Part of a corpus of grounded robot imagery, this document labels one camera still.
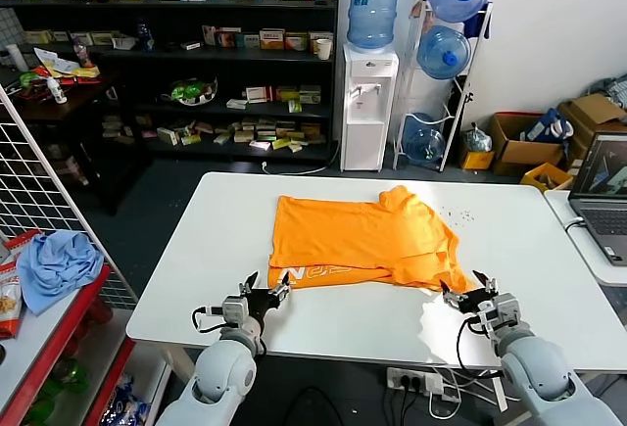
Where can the orange medicine box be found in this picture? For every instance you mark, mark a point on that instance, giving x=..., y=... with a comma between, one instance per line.
x=272, y=40

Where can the clear plastic bag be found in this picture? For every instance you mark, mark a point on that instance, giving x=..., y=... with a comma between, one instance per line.
x=477, y=139

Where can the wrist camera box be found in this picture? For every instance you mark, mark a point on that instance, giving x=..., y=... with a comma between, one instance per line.
x=502, y=311
x=235, y=308

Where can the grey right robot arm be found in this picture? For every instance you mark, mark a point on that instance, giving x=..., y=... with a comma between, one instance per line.
x=534, y=367

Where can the blue white bag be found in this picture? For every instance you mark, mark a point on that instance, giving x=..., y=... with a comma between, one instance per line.
x=541, y=127

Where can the bowl with green bag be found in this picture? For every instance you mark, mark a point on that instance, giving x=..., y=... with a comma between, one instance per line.
x=188, y=90

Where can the dark blue bottle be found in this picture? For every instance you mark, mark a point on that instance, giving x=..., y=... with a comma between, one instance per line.
x=143, y=36

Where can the white red medicine box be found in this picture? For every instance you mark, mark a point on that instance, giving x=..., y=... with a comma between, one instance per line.
x=258, y=94

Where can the light blue crumpled garment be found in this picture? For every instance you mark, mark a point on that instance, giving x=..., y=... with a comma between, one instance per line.
x=59, y=259

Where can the white power strip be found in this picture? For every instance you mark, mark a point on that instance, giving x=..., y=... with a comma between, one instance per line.
x=406, y=379

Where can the blue white packet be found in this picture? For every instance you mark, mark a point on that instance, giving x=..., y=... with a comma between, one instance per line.
x=122, y=406

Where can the small white bottle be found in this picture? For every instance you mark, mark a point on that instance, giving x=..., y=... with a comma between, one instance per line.
x=58, y=93

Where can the blue plaid clothes pile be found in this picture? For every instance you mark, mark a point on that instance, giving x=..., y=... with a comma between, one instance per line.
x=612, y=88

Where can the green plastic bottle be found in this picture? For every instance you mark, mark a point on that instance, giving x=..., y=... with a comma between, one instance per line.
x=71, y=377

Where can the white cylinder roll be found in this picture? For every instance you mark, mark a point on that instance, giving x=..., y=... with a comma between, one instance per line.
x=17, y=58

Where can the grey open laptop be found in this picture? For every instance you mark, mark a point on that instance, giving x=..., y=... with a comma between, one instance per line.
x=602, y=220

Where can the pink drink bottle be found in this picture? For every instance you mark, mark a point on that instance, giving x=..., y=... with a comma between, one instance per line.
x=84, y=56

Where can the upright blue water jug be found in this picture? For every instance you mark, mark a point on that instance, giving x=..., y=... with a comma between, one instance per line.
x=372, y=10

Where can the pile of yellow papers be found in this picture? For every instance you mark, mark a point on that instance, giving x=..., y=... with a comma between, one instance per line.
x=68, y=66

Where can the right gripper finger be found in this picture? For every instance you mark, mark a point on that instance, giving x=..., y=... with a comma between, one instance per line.
x=453, y=297
x=490, y=285

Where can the closed brown cardboard box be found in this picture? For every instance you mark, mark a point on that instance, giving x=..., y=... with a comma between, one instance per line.
x=595, y=110

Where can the red white snack packet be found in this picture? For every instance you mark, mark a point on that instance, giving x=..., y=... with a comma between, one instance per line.
x=19, y=242

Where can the small yellow box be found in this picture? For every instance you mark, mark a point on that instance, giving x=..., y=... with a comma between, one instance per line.
x=477, y=160

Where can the orange snack bag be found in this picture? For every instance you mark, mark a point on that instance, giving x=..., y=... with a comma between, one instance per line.
x=10, y=303

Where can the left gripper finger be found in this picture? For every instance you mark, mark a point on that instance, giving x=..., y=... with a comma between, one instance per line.
x=247, y=286
x=281, y=291

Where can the small white side table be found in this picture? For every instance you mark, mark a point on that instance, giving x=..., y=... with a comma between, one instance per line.
x=583, y=254

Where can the open brown cardboard box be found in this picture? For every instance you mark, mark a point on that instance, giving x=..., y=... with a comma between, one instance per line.
x=534, y=156

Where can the large white table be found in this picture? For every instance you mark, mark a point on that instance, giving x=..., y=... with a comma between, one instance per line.
x=343, y=328

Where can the orange t-shirt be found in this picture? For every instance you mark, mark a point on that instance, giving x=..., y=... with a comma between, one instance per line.
x=352, y=235

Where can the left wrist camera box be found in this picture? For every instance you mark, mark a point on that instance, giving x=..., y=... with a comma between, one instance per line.
x=235, y=308

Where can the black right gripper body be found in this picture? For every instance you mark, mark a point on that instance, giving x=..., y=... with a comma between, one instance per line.
x=475, y=301

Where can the white water dispenser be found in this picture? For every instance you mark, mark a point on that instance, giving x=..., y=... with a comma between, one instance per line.
x=362, y=142

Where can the white paper cup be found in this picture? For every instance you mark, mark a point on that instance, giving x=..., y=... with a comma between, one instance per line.
x=323, y=50

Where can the red-edged shelf cart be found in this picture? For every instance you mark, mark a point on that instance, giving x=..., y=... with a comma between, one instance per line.
x=63, y=335

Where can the white metal jug rack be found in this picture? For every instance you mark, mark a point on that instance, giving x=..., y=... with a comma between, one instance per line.
x=417, y=5

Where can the green snack bag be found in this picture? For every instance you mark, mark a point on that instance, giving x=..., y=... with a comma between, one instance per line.
x=32, y=78

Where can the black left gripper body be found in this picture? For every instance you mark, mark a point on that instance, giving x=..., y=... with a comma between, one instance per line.
x=259, y=303

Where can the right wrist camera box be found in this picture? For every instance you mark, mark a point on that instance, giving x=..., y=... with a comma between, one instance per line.
x=502, y=311

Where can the black shelf unit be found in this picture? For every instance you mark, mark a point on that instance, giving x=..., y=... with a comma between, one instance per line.
x=245, y=57

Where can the yellow plastic bin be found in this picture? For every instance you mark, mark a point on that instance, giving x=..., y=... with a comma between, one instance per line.
x=534, y=176

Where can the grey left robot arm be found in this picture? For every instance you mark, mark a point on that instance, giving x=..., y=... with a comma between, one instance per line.
x=220, y=372

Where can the dark wooden table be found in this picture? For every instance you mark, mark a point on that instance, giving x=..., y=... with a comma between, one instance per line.
x=83, y=98

